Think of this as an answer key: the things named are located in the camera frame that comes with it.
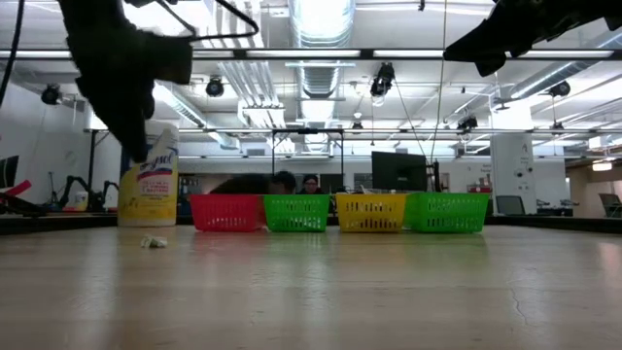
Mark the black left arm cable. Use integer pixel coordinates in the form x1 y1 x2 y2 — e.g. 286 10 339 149
0 0 260 107

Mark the Lysol wipes canister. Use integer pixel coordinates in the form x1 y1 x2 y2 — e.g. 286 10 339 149
118 120 181 228

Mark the black bench device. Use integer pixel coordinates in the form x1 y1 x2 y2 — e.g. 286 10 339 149
0 192 46 218

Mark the silver ventilation duct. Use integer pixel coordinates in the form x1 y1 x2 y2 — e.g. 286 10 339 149
287 0 357 157
507 28 622 101

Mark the grey office chair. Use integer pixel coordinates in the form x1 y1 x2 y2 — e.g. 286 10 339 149
598 192 622 219

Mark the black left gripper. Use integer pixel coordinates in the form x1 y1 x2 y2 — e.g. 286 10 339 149
72 28 156 164

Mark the black tubular stand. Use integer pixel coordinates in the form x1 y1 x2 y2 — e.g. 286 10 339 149
269 127 346 195

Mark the black computer monitor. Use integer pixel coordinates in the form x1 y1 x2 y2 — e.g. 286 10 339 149
370 150 430 193

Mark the person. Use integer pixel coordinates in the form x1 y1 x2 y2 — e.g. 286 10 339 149
209 169 298 196
297 173 326 195

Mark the red plastic basket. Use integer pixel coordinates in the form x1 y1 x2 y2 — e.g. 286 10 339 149
188 193 267 233

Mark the black distant frame post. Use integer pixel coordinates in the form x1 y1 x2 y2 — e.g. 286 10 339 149
86 128 97 196

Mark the red flat object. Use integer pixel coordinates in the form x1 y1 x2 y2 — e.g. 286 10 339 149
0 179 33 199

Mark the black hanging camera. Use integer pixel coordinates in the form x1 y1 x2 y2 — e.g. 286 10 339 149
368 61 397 99
455 114 481 133

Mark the black wall panel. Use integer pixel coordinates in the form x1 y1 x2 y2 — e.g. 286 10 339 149
0 155 19 190

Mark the yellow plastic basket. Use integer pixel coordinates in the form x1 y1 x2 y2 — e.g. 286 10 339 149
334 192 408 234

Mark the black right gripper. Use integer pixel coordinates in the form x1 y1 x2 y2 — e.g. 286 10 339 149
442 0 606 80

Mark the black aluminium rig frame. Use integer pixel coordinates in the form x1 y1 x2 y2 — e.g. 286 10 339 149
0 212 622 235

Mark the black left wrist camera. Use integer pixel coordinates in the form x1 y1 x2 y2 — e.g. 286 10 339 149
143 31 194 87

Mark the green plastic basket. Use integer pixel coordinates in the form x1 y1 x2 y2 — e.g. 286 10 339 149
262 193 332 234
403 192 492 234

